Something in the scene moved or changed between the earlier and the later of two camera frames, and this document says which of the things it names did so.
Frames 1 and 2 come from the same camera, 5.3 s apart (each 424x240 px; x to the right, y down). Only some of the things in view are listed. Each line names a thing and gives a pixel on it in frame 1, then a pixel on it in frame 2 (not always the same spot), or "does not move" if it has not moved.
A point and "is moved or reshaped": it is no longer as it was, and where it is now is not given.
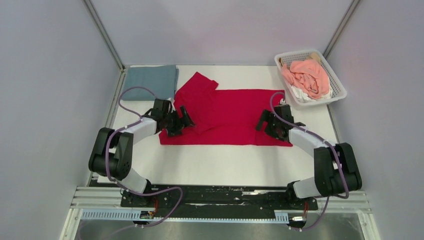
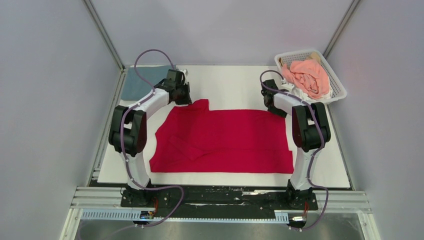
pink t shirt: (308, 76) does not move
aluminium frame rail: (96, 197) does not move
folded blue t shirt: (162, 80) does not move
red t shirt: (222, 117) is moved or reshaped
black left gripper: (176, 131) to (188, 100)
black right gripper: (265, 116) to (280, 113)
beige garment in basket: (313, 56) does not move
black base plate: (222, 198) does not move
